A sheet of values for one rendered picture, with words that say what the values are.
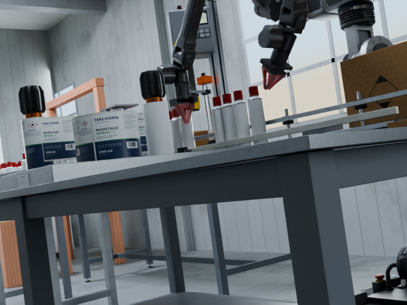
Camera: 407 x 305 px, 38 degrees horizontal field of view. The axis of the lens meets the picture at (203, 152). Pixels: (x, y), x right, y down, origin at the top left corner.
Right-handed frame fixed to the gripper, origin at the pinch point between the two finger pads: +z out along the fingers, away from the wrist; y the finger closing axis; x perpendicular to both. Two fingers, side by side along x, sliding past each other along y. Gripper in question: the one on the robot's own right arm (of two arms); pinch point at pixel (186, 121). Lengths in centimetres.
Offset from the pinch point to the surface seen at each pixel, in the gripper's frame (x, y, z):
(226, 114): 4.1, 17.9, 0.5
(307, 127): 2, 55, 11
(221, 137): 4.3, 13.4, 8.4
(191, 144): 5.3, -5.7, 8.5
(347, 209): 263, -130, 62
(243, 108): 5.5, 25.4, -0.1
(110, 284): 20, -108, 71
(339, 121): 2, 67, 12
